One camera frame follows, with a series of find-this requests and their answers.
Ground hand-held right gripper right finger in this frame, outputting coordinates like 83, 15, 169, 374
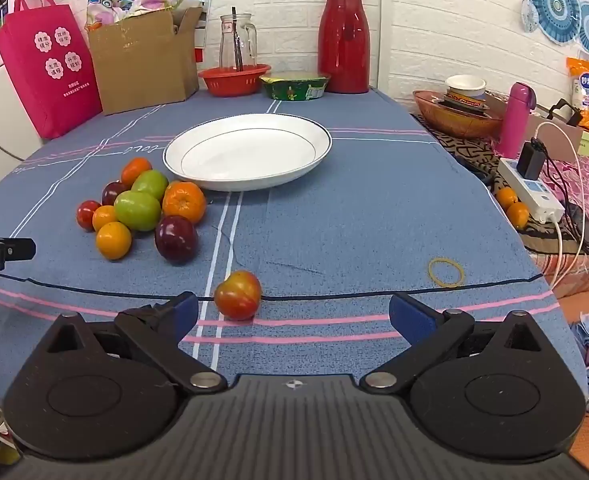
359, 291, 550, 394

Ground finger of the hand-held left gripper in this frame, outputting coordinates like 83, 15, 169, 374
4, 238, 36, 262

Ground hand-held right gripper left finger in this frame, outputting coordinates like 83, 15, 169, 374
39, 291, 228, 395

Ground red yellow tomato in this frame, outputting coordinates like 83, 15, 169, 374
214, 270, 262, 321

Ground large dark purple plum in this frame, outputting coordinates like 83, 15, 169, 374
155, 215, 199, 264

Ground small orange mandarin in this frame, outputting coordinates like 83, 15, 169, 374
120, 157, 153, 189
92, 205, 119, 232
96, 221, 132, 261

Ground large orange mandarin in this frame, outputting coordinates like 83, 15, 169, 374
162, 181, 208, 225

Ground white plate with dark rim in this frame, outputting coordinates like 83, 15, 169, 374
163, 113, 333, 192

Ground yellow rubber band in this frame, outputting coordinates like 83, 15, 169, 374
428, 258, 465, 288

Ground blue checked tablecloth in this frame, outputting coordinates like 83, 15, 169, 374
0, 87, 588, 411

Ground brown black patterned cloth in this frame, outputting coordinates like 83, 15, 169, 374
412, 112, 575, 241

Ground white power strip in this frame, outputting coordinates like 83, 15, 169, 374
498, 157, 566, 224

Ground pink tote bag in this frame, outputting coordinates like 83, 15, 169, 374
0, 0, 104, 140

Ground brown plastic bowl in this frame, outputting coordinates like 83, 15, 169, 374
413, 90, 504, 139

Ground black power adapter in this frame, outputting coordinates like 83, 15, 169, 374
517, 141, 547, 180

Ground stacked patterned bowls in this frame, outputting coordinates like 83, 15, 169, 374
442, 89, 490, 113

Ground brown cardboard box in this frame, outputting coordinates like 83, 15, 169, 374
87, 6, 204, 116

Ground pink thermos bottle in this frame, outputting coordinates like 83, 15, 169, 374
497, 81, 536, 159

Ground red plastic bowl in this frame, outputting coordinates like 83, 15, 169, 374
198, 64, 272, 97

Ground green instant noodle bowl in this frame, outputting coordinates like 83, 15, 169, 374
259, 74, 331, 101

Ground glass pitcher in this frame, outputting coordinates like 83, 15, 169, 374
219, 14, 258, 72

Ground metal spoon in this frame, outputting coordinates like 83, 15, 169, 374
231, 6, 245, 72

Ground colourful plastic bags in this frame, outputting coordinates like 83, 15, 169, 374
85, 0, 205, 26

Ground red thermos jug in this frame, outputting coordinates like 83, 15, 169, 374
317, 0, 371, 94

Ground orange white packet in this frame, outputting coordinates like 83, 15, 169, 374
566, 57, 589, 133

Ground small blue paper fan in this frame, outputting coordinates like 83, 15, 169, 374
519, 0, 540, 33

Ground large blue paper fan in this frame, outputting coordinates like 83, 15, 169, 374
529, 0, 583, 43

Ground white cable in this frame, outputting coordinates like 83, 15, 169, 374
535, 120, 587, 291

